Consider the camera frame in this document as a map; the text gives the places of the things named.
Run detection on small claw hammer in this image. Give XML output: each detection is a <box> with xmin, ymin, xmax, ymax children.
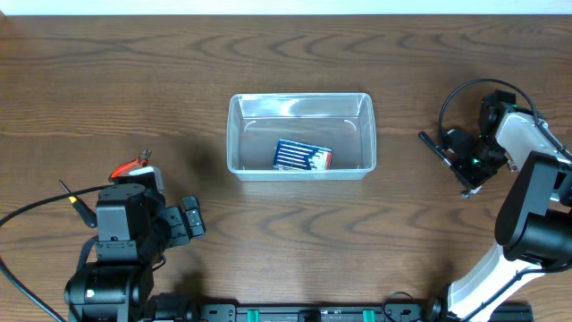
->
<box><xmin>418</xmin><ymin>131</ymin><xmax>482</xmax><ymax>200</ymax></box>

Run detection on red handled cutting pliers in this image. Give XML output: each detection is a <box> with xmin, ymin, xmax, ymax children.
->
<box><xmin>108</xmin><ymin>149</ymin><xmax>152</xmax><ymax>182</ymax></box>

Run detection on blue precision screwdriver set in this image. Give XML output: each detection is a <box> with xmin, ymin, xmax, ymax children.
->
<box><xmin>273</xmin><ymin>139</ymin><xmax>332</xmax><ymax>171</ymax></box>

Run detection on clear plastic container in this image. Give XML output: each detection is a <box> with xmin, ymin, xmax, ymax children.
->
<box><xmin>226</xmin><ymin>92</ymin><xmax>377</xmax><ymax>181</ymax></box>

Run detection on silver combination wrench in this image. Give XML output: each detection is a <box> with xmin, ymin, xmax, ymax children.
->
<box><xmin>508</xmin><ymin>160</ymin><xmax>518</xmax><ymax>172</ymax></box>

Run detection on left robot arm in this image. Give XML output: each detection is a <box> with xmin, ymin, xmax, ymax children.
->
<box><xmin>64</xmin><ymin>183</ymin><xmax>206</xmax><ymax>321</ymax></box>

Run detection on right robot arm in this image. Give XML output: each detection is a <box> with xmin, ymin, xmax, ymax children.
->
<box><xmin>427</xmin><ymin>89</ymin><xmax>571</xmax><ymax>321</ymax></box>

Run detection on black yellow screwdriver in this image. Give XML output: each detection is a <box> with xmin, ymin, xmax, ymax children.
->
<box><xmin>69</xmin><ymin>195</ymin><xmax>97</xmax><ymax>228</ymax></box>

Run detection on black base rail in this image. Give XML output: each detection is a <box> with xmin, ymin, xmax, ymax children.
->
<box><xmin>147</xmin><ymin>290</ymin><xmax>535</xmax><ymax>322</ymax></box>

